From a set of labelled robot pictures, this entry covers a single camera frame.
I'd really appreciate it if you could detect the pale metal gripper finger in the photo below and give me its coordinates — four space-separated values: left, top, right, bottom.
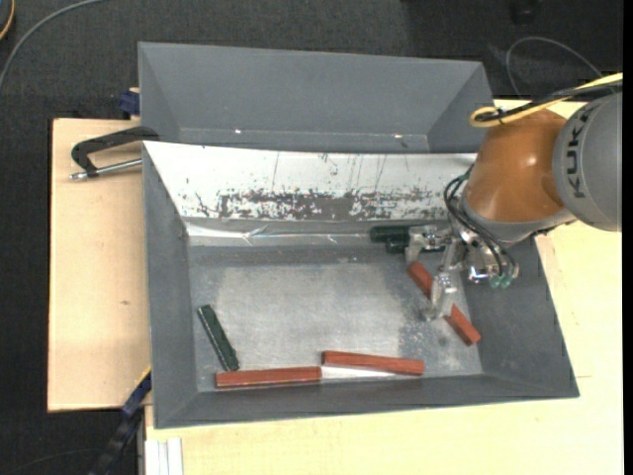
440 274 460 319
424 274 449 322

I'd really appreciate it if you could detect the red-brown flat block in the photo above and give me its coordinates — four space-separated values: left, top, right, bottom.
320 349 426 377
214 365 323 390
407 261 483 347

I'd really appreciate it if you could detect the grey metal bin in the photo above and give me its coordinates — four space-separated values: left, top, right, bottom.
136 41 581 430

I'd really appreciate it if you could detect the pale wood board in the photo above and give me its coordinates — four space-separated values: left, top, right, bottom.
46 116 155 414

